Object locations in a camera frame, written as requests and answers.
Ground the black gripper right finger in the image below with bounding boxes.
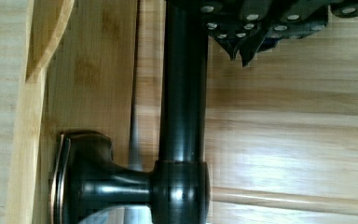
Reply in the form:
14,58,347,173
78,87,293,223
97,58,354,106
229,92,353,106
239,0,358,66

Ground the wooden drawer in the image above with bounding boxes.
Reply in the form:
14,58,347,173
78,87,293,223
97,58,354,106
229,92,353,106
0,0,165,224

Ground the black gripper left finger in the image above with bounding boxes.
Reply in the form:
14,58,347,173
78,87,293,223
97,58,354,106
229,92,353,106
200,0,270,61

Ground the black metal drawer handle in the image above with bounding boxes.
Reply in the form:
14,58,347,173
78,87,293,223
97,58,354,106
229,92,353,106
49,0,210,224

